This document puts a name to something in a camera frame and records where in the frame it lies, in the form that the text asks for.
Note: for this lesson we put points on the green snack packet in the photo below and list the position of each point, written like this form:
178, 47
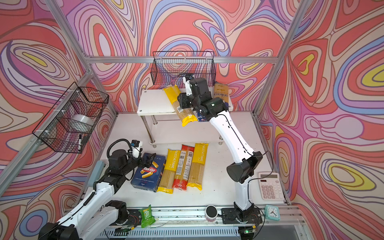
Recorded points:
147, 218

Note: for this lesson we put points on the back black wire basket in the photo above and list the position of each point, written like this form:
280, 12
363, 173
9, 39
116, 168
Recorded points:
170, 67

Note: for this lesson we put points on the left black wire basket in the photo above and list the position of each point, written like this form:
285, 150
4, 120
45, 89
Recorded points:
57, 133

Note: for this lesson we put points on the silver tape roll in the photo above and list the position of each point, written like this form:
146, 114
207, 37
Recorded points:
81, 123

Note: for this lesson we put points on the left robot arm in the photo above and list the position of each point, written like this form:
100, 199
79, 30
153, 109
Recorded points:
98, 210

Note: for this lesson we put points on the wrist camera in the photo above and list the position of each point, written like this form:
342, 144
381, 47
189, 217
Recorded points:
186, 81
136, 147

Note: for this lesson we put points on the red spaghetti bag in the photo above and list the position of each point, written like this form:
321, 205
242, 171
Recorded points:
183, 168

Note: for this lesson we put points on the clear blue spaghetti bag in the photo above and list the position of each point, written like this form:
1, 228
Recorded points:
222, 91

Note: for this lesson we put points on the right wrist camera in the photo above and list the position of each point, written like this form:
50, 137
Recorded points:
186, 81

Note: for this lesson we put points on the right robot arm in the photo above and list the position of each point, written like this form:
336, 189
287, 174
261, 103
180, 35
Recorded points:
244, 157

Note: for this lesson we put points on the black marker pen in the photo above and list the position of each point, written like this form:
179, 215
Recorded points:
80, 143

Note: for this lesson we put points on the small round speaker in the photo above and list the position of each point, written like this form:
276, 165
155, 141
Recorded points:
211, 213

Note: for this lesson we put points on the teal alarm clock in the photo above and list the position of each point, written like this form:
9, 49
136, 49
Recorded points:
272, 213

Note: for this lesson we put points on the white two-tier shelf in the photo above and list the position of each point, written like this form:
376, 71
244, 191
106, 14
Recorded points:
164, 127

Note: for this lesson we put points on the yellow Pastatime spaghetti bag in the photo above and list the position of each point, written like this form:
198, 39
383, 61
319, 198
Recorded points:
168, 176
198, 165

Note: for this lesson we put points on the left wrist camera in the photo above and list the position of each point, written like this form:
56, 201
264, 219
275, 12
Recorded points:
136, 147

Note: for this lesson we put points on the blue Barilla spaghetti box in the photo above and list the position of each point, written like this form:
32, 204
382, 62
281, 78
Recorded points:
201, 117

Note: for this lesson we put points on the blue Barilla rigatoni box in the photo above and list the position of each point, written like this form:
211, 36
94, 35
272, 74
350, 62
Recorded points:
148, 179

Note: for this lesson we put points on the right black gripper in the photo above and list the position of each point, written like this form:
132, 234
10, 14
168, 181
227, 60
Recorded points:
183, 100

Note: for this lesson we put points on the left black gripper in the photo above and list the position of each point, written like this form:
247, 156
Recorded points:
147, 158

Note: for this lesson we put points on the black wire basket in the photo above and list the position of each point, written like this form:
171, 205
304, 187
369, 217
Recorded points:
170, 67
57, 133

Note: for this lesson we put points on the white pink calculator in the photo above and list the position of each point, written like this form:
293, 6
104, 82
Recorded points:
270, 186

